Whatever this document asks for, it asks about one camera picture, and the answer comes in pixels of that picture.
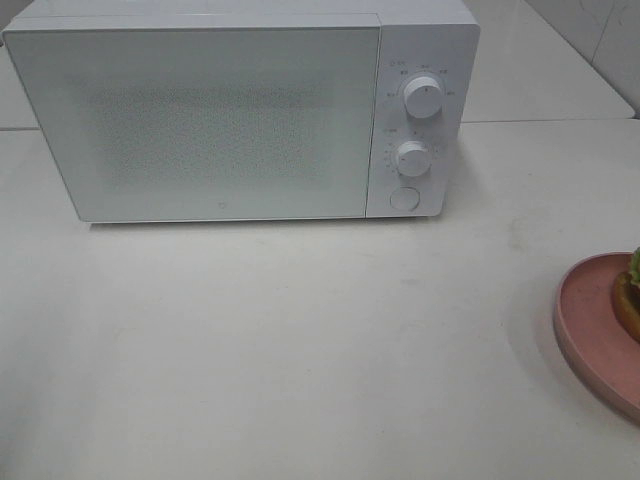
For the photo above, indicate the white microwave door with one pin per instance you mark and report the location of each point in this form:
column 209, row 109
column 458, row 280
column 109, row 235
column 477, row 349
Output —
column 149, row 126

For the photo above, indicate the upper white power knob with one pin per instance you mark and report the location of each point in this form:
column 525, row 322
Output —
column 423, row 96

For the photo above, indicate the round white door button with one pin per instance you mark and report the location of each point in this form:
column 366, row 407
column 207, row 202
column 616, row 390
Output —
column 405, row 199

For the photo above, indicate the white microwave oven body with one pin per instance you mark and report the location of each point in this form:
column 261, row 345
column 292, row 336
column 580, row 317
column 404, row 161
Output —
column 415, row 37

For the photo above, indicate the burger with lettuce and cheese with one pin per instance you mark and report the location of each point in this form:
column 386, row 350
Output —
column 625, row 297

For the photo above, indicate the pink round plate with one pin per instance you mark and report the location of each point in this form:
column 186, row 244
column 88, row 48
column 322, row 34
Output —
column 598, row 349

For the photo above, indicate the white timer knob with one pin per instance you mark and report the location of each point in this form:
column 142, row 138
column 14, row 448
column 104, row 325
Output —
column 413, row 159

